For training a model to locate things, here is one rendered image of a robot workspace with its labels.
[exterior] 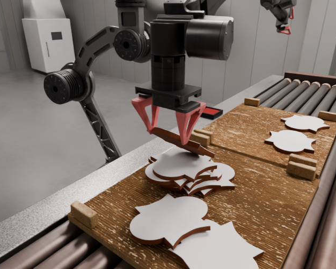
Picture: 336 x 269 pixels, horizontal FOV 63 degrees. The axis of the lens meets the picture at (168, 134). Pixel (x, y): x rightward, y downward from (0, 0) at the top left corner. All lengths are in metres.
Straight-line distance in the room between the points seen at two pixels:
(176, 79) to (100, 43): 1.13
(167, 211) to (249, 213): 0.15
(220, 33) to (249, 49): 3.41
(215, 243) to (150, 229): 0.11
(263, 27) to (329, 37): 0.83
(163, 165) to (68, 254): 0.24
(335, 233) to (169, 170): 0.32
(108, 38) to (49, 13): 5.05
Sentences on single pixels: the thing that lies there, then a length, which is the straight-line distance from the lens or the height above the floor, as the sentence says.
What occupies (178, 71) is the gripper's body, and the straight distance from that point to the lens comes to 0.45.
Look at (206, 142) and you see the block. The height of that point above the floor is 0.95.
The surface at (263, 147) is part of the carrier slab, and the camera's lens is 0.80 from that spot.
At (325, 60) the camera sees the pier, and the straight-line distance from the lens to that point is 3.26.
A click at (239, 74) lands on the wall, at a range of 3.91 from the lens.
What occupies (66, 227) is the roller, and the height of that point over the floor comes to 0.92.
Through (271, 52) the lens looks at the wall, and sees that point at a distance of 3.68.
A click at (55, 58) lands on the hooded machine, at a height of 0.35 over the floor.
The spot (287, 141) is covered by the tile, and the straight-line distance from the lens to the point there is 0.83.
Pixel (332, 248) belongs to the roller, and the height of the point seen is 0.92.
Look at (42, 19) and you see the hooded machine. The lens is 6.36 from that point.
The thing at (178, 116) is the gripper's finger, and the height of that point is 1.12.
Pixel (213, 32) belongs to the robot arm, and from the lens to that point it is 0.41.
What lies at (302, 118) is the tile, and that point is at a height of 0.95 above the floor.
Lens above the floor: 1.28
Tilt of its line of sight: 24 degrees down
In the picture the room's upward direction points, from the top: straight up
